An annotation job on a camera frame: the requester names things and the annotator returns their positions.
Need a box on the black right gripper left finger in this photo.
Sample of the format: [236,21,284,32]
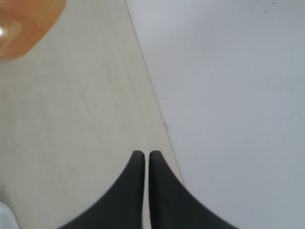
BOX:
[61,151,145,229]

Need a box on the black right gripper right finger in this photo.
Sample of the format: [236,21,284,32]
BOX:
[149,151,235,229]

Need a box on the white rectangular plastic tray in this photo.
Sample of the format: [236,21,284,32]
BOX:
[0,202,19,229]

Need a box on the orange dish soap bottle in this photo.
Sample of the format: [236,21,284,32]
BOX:
[0,0,67,63]

